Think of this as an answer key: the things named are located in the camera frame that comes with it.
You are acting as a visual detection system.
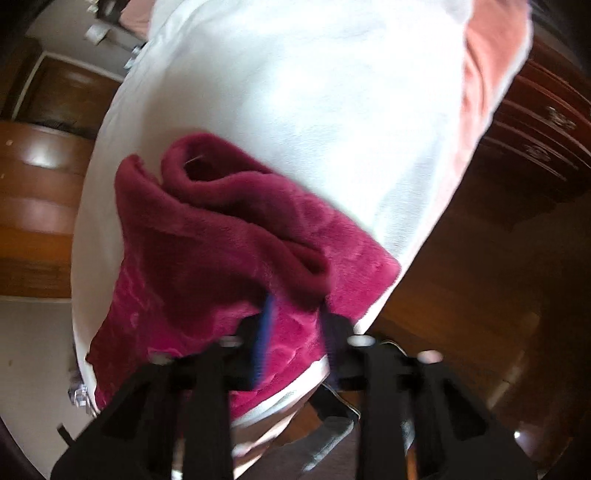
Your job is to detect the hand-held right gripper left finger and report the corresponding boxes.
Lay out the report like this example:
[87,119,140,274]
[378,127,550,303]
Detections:
[51,295,279,480]

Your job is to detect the bed with white sheet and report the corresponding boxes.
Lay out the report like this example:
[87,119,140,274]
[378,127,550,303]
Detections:
[71,0,474,467]

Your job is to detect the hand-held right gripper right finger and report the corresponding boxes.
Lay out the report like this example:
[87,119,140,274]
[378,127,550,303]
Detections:
[321,309,539,480]

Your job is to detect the pink pillow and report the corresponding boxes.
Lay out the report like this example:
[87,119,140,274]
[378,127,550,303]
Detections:
[438,0,533,195]

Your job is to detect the wooden panelled door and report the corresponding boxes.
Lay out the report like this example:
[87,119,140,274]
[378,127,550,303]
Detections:
[25,52,123,139]

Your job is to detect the wooden wardrobe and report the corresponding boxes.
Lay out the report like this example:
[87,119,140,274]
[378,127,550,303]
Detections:
[0,120,95,298]

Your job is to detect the dark wooden drawer cabinet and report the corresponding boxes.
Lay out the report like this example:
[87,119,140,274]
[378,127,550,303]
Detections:
[478,44,591,206]

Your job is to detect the red fleece pants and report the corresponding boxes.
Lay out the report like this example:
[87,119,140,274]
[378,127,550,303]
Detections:
[85,133,402,418]

